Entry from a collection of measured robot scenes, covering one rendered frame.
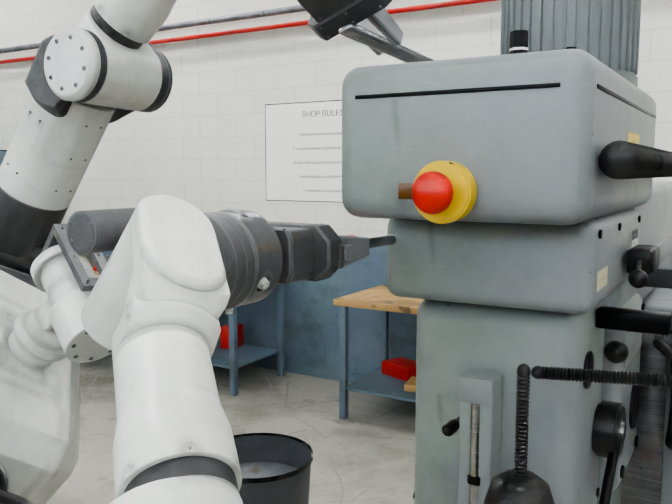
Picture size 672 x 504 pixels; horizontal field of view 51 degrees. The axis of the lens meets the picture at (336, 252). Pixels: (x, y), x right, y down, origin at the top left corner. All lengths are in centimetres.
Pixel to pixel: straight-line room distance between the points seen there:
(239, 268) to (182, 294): 11
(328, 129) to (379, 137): 522
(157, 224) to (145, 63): 36
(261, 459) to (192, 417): 285
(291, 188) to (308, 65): 105
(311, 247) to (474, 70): 23
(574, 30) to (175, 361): 78
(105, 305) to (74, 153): 35
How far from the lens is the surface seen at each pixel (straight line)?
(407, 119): 72
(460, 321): 85
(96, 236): 57
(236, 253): 59
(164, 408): 43
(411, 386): 510
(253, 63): 645
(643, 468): 134
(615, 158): 69
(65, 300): 73
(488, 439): 83
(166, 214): 54
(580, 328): 83
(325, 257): 68
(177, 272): 49
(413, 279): 83
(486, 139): 69
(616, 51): 109
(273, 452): 325
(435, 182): 65
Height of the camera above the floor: 178
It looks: 6 degrees down
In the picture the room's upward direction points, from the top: straight up
